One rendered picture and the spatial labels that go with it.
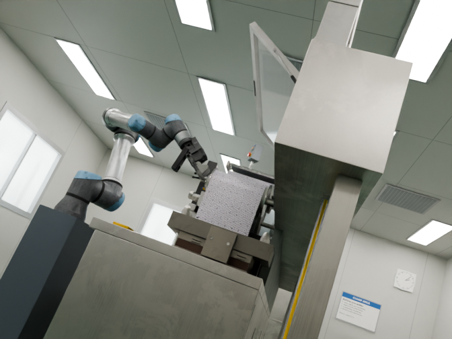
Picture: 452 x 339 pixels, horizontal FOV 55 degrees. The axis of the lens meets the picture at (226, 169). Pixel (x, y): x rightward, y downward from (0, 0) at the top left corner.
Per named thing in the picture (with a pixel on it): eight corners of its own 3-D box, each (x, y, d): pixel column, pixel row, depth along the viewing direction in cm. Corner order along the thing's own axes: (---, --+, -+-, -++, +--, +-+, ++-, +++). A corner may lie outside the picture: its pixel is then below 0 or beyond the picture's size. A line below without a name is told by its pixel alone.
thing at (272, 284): (266, 313, 380) (274, 286, 388) (270, 314, 380) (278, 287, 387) (255, 284, 173) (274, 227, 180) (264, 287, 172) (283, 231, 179)
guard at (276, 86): (261, 130, 298) (261, 130, 298) (305, 187, 281) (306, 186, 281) (254, 29, 201) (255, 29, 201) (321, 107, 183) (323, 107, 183)
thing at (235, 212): (192, 224, 183) (208, 184, 189) (245, 243, 178) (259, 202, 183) (192, 224, 182) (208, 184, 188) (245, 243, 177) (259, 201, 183)
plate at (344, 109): (272, 285, 389) (282, 253, 398) (302, 296, 383) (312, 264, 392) (266, 139, 101) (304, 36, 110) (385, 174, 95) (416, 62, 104)
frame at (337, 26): (285, 254, 397) (292, 231, 404) (294, 257, 395) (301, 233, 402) (313, 41, 111) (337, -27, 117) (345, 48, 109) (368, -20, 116)
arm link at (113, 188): (84, 204, 212) (111, 116, 240) (108, 216, 221) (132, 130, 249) (99, 199, 205) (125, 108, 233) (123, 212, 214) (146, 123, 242)
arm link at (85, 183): (62, 191, 206) (74, 165, 211) (85, 202, 215) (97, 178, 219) (72, 192, 198) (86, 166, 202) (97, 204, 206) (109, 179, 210)
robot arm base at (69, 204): (46, 206, 198) (57, 187, 201) (62, 216, 212) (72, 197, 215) (74, 217, 194) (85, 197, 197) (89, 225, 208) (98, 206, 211)
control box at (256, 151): (244, 159, 258) (249, 144, 261) (253, 163, 260) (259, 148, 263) (249, 156, 252) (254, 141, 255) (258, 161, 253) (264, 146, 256)
